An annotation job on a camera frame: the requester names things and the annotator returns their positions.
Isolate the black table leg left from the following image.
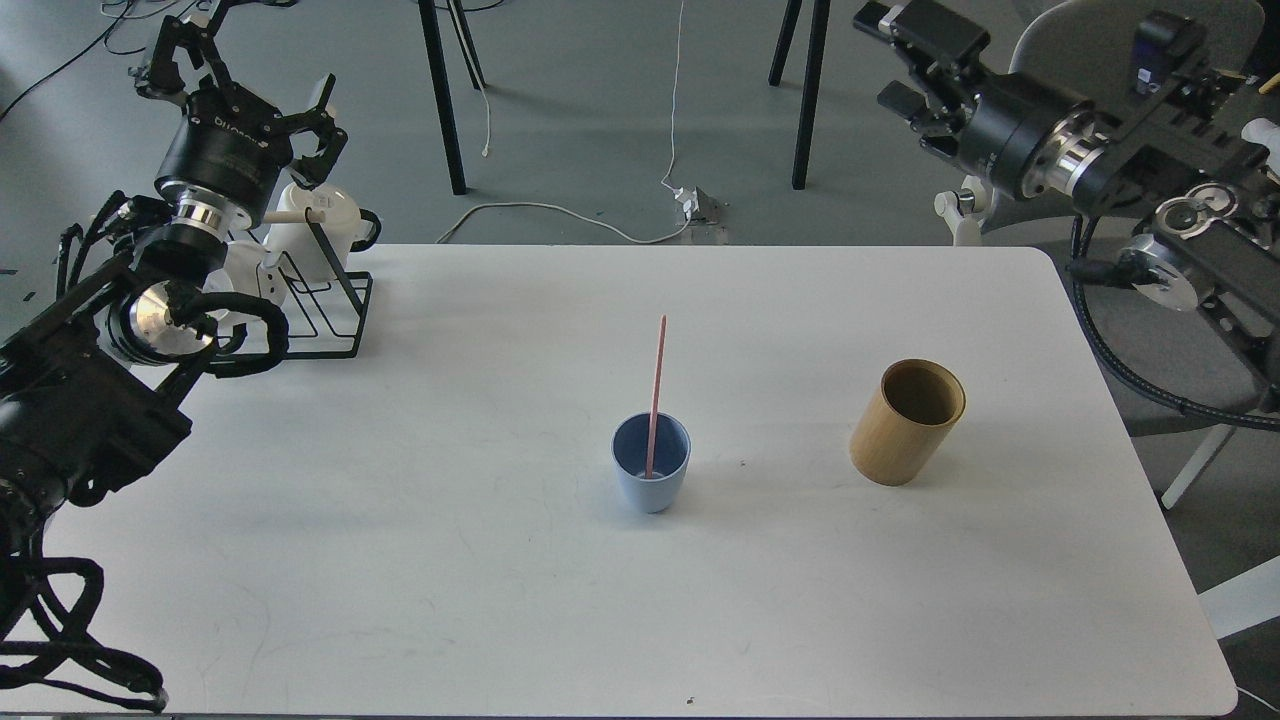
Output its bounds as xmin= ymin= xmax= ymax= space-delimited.
xmin=416 ymin=1 xmax=486 ymax=196

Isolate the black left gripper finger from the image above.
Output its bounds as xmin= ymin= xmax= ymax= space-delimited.
xmin=270 ymin=73 xmax=348 ymax=190
xmin=133 ymin=8 xmax=236 ymax=106

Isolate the white mug lower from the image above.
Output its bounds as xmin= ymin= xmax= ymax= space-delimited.
xmin=202 ymin=240 xmax=287 ymax=309

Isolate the grey office chair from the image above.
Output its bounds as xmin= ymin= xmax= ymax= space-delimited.
xmin=934 ymin=0 xmax=1280 ymax=511

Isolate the black table leg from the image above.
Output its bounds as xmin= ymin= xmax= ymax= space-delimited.
xmin=767 ymin=1 xmax=831 ymax=191
xmin=416 ymin=1 xmax=486 ymax=196

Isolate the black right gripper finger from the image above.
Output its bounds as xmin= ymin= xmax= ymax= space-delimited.
xmin=852 ymin=1 xmax=991 ymax=74
xmin=878 ymin=79 xmax=966 ymax=161

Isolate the bamboo cylinder holder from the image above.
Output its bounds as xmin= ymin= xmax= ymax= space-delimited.
xmin=849 ymin=357 xmax=966 ymax=487

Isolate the blue plastic cup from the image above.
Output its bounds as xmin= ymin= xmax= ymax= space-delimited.
xmin=611 ymin=411 xmax=692 ymax=512

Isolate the black wire mug rack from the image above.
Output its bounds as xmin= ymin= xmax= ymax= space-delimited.
xmin=252 ymin=193 xmax=381 ymax=360

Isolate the white floor cable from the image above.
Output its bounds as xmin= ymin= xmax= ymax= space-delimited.
xmin=436 ymin=0 xmax=701 ymax=246

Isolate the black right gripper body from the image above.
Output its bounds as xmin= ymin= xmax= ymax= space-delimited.
xmin=950 ymin=70 xmax=1091 ymax=201

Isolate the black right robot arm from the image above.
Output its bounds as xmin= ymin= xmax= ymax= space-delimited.
xmin=852 ymin=1 xmax=1277 ymax=432

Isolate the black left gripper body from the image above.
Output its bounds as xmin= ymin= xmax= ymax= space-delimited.
xmin=154 ymin=90 xmax=292 ymax=211

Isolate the white power plug adapter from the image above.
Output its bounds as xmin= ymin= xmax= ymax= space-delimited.
xmin=672 ymin=186 xmax=704 ymax=223

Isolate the black table leg right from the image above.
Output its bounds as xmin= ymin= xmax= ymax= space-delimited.
xmin=767 ymin=1 xmax=831 ymax=191

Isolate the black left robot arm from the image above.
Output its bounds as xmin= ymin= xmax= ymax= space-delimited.
xmin=1 ymin=1 xmax=347 ymax=714

